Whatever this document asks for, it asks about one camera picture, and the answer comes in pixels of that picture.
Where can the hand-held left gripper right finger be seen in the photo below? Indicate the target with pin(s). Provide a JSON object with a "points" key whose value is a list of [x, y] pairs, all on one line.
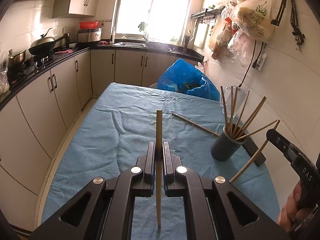
{"points": [[166, 160]]}

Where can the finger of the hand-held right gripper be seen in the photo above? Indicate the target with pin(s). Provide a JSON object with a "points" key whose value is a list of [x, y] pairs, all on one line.
{"points": [[282, 146]]}

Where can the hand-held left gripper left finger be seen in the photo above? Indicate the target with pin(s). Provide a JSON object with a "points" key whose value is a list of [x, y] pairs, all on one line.
{"points": [[151, 160]]}

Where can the slim wooden chopstick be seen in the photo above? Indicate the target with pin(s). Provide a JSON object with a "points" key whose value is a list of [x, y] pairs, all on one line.
{"points": [[159, 130], [250, 158], [195, 125]]}

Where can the dark grey chopstick holder cup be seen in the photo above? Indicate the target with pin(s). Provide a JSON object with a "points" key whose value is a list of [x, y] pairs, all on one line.
{"points": [[225, 147]]}

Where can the bunch of wooden chopsticks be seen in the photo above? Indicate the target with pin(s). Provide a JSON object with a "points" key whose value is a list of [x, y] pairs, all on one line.
{"points": [[233, 115]]}

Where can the person's right hand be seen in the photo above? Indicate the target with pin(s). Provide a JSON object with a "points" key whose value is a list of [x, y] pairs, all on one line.
{"points": [[290, 210]]}

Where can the black rectangular block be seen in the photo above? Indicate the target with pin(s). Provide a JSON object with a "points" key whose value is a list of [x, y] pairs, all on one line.
{"points": [[257, 155]]}

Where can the light blue table cloth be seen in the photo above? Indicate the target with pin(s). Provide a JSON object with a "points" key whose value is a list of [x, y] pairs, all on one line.
{"points": [[112, 130]]}

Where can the clear glass jar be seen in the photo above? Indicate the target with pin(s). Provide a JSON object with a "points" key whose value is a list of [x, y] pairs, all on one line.
{"points": [[241, 100]]}

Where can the blue plastic bag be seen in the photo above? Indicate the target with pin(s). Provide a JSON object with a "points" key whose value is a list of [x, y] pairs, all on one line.
{"points": [[180, 77]]}

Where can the clear plastic bag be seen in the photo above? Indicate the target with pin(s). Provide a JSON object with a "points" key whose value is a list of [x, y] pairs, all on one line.
{"points": [[241, 47]]}

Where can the dark utensil holder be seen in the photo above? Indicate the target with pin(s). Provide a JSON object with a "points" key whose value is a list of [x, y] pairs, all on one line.
{"points": [[187, 43]]}

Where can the steel kitchen sink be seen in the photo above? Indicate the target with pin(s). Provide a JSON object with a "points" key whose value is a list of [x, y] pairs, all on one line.
{"points": [[130, 43]]}

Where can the beige kitchen base cabinets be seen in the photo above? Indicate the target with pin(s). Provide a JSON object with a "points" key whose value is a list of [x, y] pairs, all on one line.
{"points": [[45, 105]]}

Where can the steel faucet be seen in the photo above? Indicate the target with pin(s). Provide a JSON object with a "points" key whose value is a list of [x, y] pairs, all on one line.
{"points": [[145, 39]]}

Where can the tan plastic bag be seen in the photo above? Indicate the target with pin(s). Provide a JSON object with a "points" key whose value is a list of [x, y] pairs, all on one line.
{"points": [[220, 37]]}

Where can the pink cloth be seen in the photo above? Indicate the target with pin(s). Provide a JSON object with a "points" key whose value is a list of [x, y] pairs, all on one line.
{"points": [[63, 52], [103, 42]]}

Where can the white cutting board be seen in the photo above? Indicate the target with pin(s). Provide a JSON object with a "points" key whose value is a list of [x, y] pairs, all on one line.
{"points": [[202, 36]]}

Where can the white bottle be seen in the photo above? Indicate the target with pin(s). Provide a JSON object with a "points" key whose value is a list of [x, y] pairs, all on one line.
{"points": [[112, 35]]}

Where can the white printed plastic bag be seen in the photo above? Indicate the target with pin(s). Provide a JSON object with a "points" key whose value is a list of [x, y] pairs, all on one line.
{"points": [[255, 17]]}

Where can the green cloth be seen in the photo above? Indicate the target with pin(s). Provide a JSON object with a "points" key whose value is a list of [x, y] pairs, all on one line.
{"points": [[142, 26]]}

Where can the small white bowl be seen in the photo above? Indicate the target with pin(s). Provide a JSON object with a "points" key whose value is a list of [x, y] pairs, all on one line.
{"points": [[72, 45]]}

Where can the steel countertop appliance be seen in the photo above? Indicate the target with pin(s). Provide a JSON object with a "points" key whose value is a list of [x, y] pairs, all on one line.
{"points": [[88, 35]]}

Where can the black kitchen countertop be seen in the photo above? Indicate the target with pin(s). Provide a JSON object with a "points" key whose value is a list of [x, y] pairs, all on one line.
{"points": [[45, 63]]}

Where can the red plastic basin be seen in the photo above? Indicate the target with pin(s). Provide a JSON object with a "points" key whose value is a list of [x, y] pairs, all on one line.
{"points": [[89, 25]]}

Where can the gas stove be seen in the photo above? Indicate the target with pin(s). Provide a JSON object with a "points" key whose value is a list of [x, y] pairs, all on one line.
{"points": [[37, 60]]}

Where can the kitchen window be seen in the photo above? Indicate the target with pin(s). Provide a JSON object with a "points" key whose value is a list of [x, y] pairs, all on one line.
{"points": [[155, 7]]}

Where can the steel wok with lid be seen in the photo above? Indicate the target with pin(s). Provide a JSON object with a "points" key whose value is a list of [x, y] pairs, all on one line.
{"points": [[42, 43]]}

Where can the clear bag of food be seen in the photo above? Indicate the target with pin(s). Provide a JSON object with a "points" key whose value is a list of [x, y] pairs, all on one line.
{"points": [[3, 80]]}

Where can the steel cooking pot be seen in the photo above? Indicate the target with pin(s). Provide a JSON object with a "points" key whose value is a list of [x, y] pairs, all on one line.
{"points": [[16, 57]]}

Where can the wall shelf rack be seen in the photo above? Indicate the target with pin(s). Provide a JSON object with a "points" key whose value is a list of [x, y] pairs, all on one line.
{"points": [[206, 13]]}

